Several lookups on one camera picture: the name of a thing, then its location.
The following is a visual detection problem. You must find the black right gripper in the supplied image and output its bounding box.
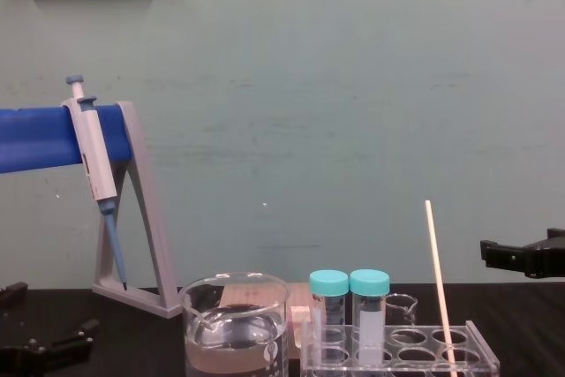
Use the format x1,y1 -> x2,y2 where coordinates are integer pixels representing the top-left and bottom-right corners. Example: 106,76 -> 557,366
479,227 -> 565,282

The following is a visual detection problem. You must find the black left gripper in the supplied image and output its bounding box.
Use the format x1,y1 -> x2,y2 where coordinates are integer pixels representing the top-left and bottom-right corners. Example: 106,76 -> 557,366
0,281 -> 101,377

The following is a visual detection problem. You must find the thin pale rod thermometer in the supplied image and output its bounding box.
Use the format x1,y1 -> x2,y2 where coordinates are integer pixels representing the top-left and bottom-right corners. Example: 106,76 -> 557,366
424,200 -> 459,377

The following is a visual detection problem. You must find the clear acrylic test tube rack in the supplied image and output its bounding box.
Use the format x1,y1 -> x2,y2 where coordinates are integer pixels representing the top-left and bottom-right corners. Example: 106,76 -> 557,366
299,319 -> 502,377

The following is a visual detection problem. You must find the small glass beaker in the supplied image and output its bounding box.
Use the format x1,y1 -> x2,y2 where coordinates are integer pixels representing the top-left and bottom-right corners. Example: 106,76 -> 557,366
382,292 -> 419,330

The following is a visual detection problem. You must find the teal-capped tube with white fill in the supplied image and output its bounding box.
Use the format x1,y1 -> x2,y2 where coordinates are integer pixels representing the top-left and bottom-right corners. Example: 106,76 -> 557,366
349,268 -> 392,367

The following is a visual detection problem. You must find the large glass beaker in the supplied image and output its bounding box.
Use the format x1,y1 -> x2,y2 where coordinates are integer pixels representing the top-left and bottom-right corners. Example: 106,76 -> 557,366
177,271 -> 293,377

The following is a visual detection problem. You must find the teal-capped clear sample tube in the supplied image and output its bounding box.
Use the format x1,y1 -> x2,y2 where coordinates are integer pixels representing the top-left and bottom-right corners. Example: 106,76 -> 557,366
308,268 -> 350,370

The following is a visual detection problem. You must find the white and blue pipette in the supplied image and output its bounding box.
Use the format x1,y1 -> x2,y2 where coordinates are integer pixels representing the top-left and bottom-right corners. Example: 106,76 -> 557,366
65,74 -> 130,292

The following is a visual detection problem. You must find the grey and blue pipette stand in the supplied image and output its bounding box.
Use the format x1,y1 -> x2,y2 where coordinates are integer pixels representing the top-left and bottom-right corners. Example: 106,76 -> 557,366
0,101 -> 185,320

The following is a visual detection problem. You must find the clear water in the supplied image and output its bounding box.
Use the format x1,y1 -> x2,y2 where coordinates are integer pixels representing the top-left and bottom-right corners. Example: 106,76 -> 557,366
184,336 -> 284,377

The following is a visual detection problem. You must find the small pale wooden block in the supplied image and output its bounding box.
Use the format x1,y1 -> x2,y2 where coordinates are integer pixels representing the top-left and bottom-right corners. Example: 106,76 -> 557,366
290,305 -> 311,351

